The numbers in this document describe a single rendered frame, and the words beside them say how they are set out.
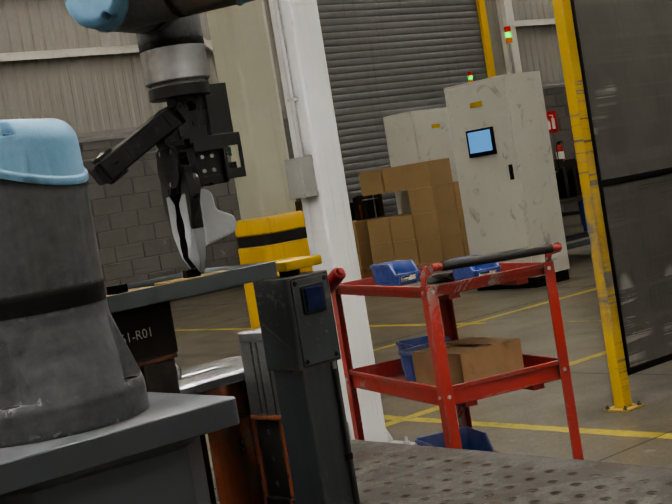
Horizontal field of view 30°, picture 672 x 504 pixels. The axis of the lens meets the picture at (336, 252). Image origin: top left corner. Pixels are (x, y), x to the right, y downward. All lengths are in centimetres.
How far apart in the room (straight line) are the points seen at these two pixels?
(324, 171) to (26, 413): 478
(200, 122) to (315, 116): 418
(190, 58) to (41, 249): 58
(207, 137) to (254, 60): 747
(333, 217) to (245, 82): 331
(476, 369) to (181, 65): 254
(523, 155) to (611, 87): 571
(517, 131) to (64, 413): 1098
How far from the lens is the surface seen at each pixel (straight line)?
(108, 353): 91
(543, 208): 1194
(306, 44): 567
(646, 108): 633
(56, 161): 91
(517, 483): 215
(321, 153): 562
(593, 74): 605
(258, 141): 880
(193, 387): 175
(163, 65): 143
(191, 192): 141
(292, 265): 150
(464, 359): 382
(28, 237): 90
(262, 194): 877
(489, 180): 1199
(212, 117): 145
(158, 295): 134
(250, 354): 174
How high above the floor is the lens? 124
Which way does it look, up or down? 3 degrees down
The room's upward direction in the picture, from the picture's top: 9 degrees counter-clockwise
